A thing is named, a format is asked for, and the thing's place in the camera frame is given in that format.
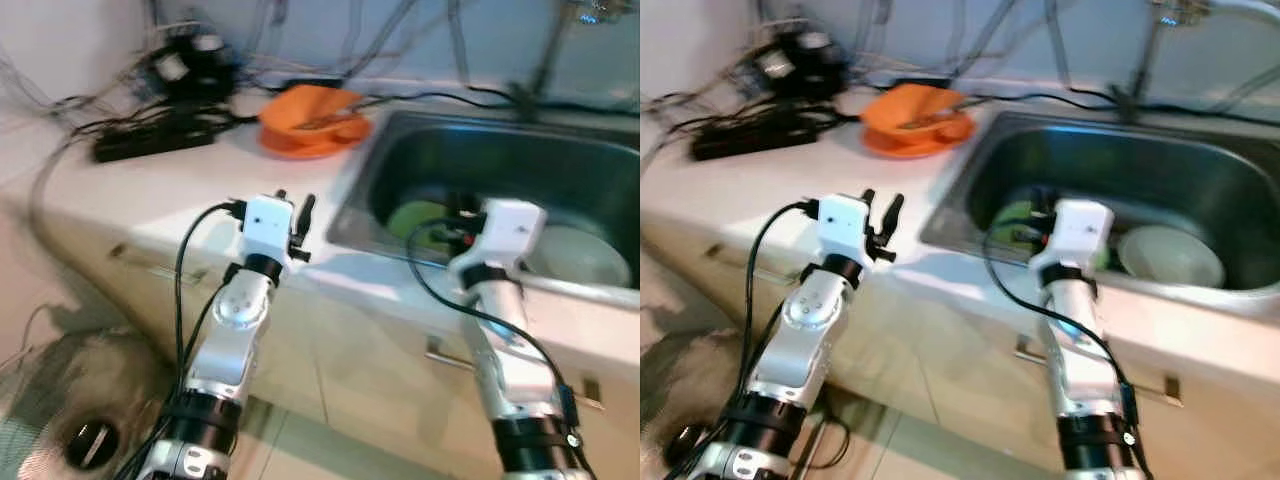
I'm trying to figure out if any orange plastic plate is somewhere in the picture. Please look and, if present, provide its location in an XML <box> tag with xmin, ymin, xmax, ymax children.
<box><xmin>862</xmin><ymin>118</ymin><xmax>976</xmax><ymax>161</ymax></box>
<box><xmin>258</xmin><ymin>118</ymin><xmax>373</xmax><ymax>161</ymax></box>

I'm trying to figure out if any orange plastic bowl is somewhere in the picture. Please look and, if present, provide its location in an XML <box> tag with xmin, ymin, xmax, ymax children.
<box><xmin>258</xmin><ymin>84</ymin><xmax>367</xmax><ymax>139</ymax></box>
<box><xmin>860</xmin><ymin>84</ymin><xmax>969</xmax><ymax>139</ymax></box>

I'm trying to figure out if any stainless steel kitchen sink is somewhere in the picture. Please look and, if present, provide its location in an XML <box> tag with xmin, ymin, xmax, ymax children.
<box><xmin>920</xmin><ymin>108</ymin><xmax>1280</xmax><ymax>321</ymax></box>
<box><xmin>325</xmin><ymin>108</ymin><xmax>641</xmax><ymax>293</ymax></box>

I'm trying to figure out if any green plate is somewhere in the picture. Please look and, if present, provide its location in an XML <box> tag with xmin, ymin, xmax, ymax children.
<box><xmin>990</xmin><ymin>200</ymin><xmax>1041</xmax><ymax>246</ymax></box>
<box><xmin>387</xmin><ymin>200</ymin><xmax>456</xmax><ymax>246</ymax></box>

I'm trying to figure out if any cream cabinet door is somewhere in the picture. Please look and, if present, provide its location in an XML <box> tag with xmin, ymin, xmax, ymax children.
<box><xmin>320</xmin><ymin>290</ymin><xmax>641</xmax><ymax>480</ymax></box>
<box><xmin>45</xmin><ymin>215</ymin><xmax>326</xmax><ymax>426</ymax></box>
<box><xmin>890</xmin><ymin>290</ymin><xmax>1280</xmax><ymax>480</ymax></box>
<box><xmin>650</xmin><ymin>215</ymin><xmax>901</xmax><ymax>431</ymax></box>

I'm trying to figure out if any pale white bowl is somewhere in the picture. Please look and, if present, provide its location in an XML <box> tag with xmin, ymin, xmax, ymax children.
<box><xmin>1117</xmin><ymin>225</ymin><xmax>1226</xmax><ymax>289</ymax></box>
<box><xmin>528</xmin><ymin>225</ymin><xmax>633</xmax><ymax>289</ymax></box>

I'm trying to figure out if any dark sink faucet pole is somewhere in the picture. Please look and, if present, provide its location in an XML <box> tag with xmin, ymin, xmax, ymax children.
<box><xmin>1110</xmin><ymin>15</ymin><xmax>1166</xmax><ymax>113</ymax></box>
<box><xmin>508</xmin><ymin>15</ymin><xmax>581</xmax><ymax>113</ymax></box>

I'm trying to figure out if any black power strip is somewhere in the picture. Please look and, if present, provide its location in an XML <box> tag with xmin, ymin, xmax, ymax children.
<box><xmin>690</xmin><ymin>108</ymin><xmax>816</xmax><ymax>163</ymax></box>
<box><xmin>93</xmin><ymin>108</ymin><xmax>216</xmax><ymax>163</ymax></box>

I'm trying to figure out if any black power adapter block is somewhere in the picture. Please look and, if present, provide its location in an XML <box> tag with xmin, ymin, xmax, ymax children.
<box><xmin>148</xmin><ymin>32</ymin><xmax>239</xmax><ymax>101</ymax></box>
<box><xmin>750</xmin><ymin>32</ymin><xmax>841</xmax><ymax>101</ymax></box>

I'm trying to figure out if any metal cage floor fan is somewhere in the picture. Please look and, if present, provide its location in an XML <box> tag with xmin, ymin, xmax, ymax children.
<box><xmin>0</xmin><ymin>330</ymin><xmax>176</xmax><ymax>480</ymax></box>
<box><xmin>640</xmin><ymin>335</ymin><xmax>761</xmax><ymax>480</ymax></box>

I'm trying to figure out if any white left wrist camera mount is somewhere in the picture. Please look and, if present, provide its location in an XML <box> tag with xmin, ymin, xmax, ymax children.
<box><xmin>818</xmin><ymin>195</ymin><xmax>873</xmax><ymax>263</ymax></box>
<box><xmin>240</xmin><ymin>195</ymin><xmax>298</xmax><ymax>263</ymax></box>

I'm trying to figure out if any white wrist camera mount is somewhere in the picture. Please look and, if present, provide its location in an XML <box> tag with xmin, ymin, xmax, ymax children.
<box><xmin>1048</xmin><ymin>198</ymin><xmax>1114</xmax><ymax>273</ymax></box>
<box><xmin>478</xmin><ymin>198</ymin><xmax>547</xmax><ymax>273</ymax></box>
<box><xmin>818</xmin><ymin>195</ymin><xmax>873</xmax><ymax>263</ymax></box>
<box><xmin>240</xmin><ymin>195</ymin><xmax>298</xmax><ymax>263</ymax></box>

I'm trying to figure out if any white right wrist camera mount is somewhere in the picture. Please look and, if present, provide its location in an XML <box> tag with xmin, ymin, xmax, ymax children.
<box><xmin>1048</xmin><ymin>198</ymin><xmax>1114</xmax><ymax>273</ymax></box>
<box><xmin>478</xmin><ymin>198</ymin><xmax>547</xmax><ymax>273</ymax></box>

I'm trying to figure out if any long metal cabinet handle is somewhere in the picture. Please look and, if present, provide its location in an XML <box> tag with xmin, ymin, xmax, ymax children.
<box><xmin>425</xmin><ymin>337</ymin><xmax>604</xmax><ymax>411</ymax></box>
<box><xmin>1015</xmin><ymin>335</ymin><xmax>1184</xmax><ymax>408</ymax></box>

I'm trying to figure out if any short metal cabinet handle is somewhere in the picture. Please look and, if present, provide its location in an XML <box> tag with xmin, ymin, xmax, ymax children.
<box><xmin>705</xmin><ymin>243</ymin><xmax>791</xmax><ymax>286</ymax></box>
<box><xmin>108</xmin><ymin>243</ymin><xmax>206</xmax><ymax>286</ymax></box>

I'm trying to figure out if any chrome wall tap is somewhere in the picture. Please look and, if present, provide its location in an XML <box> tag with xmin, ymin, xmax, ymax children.
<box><xmin>1150</xmin><ymin>0</ymin><xmax>1206</xmax><ymax>29</ymax></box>
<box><xmin>565</xmin><ymin>0</ymin><xmax>613</xmax><ymax>26</ymax></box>

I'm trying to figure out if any black power strip cord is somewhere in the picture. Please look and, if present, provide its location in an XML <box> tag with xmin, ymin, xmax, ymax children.
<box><xmin>28</xmin><ymin>125</ymin><xmax>101</xmax><ymax>251</ymax></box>

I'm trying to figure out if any white tap hose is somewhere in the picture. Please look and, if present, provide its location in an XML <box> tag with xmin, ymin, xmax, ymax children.
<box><xmin>1205</xmin><ymin>0</ymin><xmax>1280</xmax><ymax>26</ymax></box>

